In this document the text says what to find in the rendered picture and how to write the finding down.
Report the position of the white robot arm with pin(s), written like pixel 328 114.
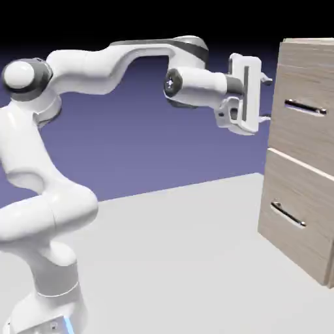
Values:
pixel 78 70

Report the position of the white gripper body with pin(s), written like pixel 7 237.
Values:
pixel 251 91

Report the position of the tall light wood drawer front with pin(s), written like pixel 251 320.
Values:
pixel 300 78

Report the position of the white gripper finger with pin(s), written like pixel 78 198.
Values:
pixel 266 79
pixel 264 118

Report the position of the short light wood drawer front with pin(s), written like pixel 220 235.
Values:
pixel 292 193

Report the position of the light wood cabinet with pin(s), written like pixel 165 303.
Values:
pixel 300 156

